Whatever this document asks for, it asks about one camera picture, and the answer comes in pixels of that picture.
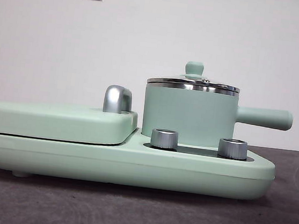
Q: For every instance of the glass lid with green knob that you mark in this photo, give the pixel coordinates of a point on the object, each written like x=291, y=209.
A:
x=194, y=68

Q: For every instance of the silver control knob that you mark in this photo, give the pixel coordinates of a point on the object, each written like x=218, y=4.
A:
x=164, y=139
x=232, y=148

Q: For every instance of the green griddle cover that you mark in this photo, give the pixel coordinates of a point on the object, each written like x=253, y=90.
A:
x=56, y=123

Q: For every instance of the green breakfast machine base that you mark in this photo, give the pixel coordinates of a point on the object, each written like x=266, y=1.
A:
x=121, y=165

